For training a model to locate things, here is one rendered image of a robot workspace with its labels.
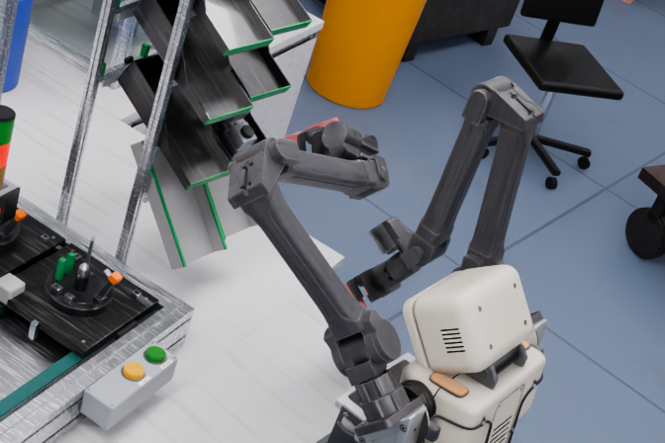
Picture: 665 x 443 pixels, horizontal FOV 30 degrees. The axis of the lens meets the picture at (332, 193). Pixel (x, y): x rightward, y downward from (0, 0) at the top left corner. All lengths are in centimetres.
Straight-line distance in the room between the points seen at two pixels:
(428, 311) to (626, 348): 267
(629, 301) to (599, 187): 85
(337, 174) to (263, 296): 65
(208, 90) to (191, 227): 34
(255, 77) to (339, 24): 281
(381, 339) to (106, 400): 55
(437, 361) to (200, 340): 66
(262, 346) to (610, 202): 320
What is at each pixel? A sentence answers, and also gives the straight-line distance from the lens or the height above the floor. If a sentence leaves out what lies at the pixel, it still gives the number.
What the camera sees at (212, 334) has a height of 86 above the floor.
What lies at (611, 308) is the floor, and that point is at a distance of 502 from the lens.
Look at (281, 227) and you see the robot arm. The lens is 209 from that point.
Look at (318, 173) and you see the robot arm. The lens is 226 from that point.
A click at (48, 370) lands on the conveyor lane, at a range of 244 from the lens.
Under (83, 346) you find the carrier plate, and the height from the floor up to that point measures 97.
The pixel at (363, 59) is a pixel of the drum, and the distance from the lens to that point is 548.
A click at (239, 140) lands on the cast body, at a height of 125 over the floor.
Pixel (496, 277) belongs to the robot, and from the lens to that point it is 228.
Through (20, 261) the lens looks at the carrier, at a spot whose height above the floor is 97.
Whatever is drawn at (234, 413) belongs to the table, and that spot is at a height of 86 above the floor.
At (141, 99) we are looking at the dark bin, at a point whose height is 130.
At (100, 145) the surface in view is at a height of 86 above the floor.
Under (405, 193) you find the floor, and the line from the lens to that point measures 514.
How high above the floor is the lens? 261
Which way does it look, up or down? 32 degrees down
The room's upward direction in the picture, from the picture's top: 20 degrees clockwise
